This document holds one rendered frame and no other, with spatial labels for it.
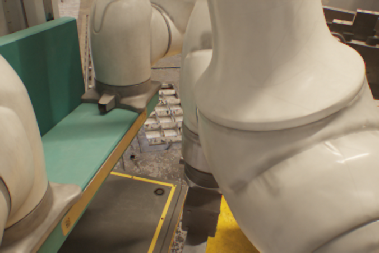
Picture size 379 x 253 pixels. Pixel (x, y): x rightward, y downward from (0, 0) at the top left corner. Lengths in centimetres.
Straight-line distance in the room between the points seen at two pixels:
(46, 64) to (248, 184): 57
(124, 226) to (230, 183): 83
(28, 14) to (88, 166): 35
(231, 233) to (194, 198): 102
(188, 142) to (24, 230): 25
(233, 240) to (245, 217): 122
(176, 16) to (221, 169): 69
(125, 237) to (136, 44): 58
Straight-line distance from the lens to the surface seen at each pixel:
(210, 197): 40
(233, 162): 17
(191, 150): 36
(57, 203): 50
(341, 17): 326
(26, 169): 38
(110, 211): 104
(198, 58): 29
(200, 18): 30
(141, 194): 108
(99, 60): 75
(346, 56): 18
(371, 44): 208
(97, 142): 65
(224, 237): 139
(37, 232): 47
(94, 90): 82
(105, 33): 72
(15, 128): 36
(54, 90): 71
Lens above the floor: 109
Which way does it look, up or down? 32 degrees down
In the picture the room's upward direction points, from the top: 5 degrees clockwise
